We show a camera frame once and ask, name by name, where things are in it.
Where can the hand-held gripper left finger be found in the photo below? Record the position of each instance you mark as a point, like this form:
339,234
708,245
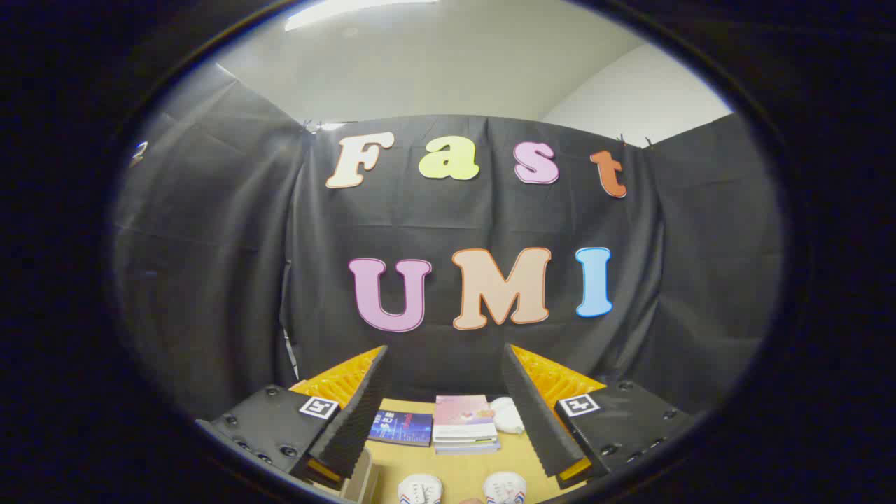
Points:
353,427

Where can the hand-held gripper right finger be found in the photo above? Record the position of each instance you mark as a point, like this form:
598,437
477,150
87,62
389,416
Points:
535,420

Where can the white canvas shoe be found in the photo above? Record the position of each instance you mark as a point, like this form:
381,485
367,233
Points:
420,490
504,488

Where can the blue cover book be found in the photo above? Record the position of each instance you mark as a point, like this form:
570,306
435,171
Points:
400,427

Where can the white spine book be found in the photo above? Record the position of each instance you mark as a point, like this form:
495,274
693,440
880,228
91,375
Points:
465,443

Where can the white soft object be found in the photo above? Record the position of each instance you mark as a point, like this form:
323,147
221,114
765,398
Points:
507,414

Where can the light blue spine book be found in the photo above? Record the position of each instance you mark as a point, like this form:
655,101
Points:
467,451

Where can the ceiling light panel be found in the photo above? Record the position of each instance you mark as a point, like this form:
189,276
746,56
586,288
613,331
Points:
350,8

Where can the beige fabric storage box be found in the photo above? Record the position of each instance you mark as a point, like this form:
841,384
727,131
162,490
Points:
362,479

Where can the pink cover book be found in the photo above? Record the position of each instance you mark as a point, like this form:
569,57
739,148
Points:
462,414

